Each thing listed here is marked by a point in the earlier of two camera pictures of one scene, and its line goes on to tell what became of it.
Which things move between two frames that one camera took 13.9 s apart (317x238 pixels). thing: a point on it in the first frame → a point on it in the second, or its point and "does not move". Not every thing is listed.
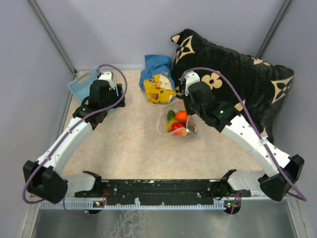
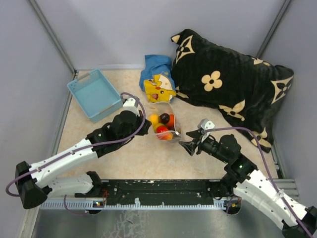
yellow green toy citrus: x=169 y=124 → x=155 y=127
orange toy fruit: x=181 y=116 → x=171 y=123
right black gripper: x=189 y=111 → x=190 y=146
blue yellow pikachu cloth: x=157 y=79 does not move
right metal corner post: x=273 y=29 does not move
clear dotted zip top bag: x=174 y=120 → x=162 y=117
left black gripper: x=120 y=90 → x=145 y=128
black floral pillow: x=264 y=86 does not move
